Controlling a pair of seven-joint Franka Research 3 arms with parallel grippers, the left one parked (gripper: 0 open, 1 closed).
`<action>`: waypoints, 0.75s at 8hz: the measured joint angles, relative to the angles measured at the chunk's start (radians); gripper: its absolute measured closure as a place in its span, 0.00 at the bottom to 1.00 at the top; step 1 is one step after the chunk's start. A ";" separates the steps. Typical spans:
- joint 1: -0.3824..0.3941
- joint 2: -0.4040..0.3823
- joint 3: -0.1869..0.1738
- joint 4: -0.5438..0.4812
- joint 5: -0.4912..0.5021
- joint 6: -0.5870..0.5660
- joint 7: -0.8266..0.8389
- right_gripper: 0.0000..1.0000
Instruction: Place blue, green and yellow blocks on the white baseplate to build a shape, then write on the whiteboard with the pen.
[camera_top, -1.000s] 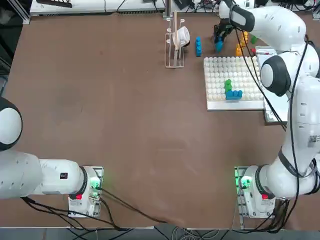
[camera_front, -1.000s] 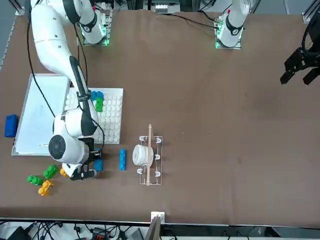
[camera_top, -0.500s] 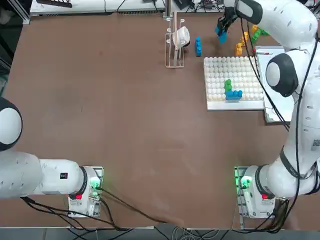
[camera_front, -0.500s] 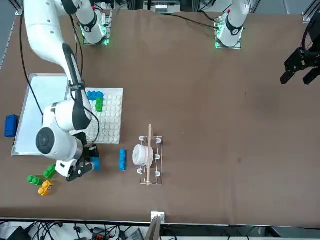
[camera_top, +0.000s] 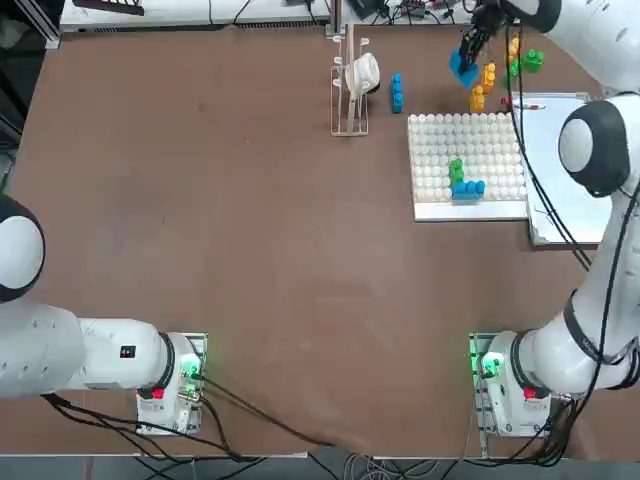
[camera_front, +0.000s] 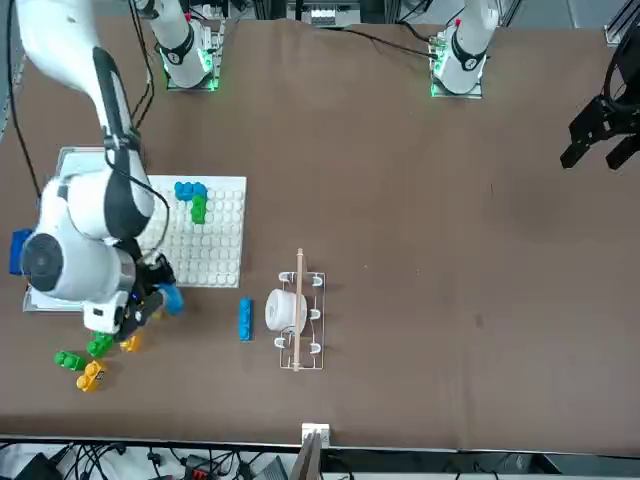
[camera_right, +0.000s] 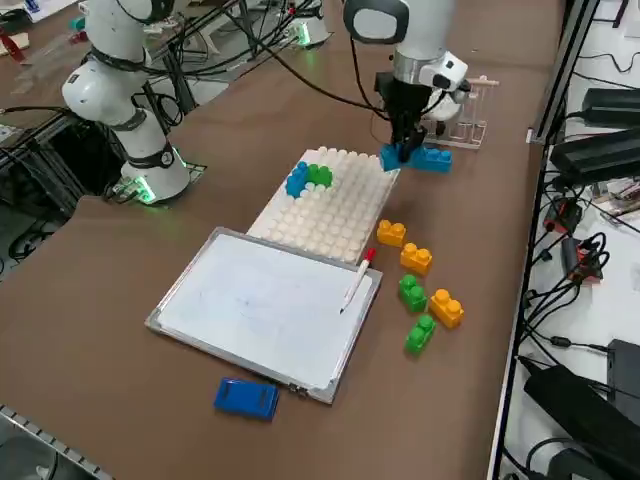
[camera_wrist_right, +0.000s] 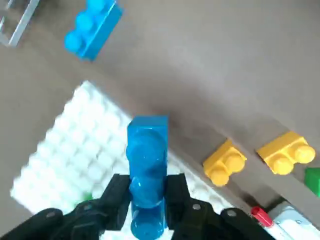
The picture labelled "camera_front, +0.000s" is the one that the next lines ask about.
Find blue three-stud block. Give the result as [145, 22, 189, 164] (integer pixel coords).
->
[173, 180, 209, 201]
[158, 282, 185, 317]
[237, 297, 257, 343]

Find black power adapter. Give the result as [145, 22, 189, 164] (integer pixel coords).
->
[12, 452, 64, 480]

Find red black power device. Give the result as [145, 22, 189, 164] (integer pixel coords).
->
[182, 457, 211, 480]

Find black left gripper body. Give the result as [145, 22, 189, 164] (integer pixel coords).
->
[603, 94, 640, 140]

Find black base cable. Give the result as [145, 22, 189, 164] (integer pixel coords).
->
[319, 23, 436, 59]

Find blue whiteboard eraser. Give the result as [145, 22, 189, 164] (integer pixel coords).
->
[8, 228, 34, 276]

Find aluminium camera post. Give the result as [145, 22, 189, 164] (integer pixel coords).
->
[289, 422, 332, 480]

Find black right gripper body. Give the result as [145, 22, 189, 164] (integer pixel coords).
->
[130, 252, 177, 302]

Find white cup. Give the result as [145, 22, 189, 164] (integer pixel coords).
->
[264, 288, 307, 334]

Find silver framed whiteboard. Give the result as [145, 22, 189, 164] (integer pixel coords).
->
[22, 146, 147, 314]

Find wooden rod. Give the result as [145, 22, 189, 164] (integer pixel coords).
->
[292, 248, 306, 373]

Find white studded baseplate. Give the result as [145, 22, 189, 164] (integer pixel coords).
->
[134, 174, 248, 289]

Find aluminium frame profile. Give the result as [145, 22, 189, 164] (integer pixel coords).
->
[603, 0, 640, 47]

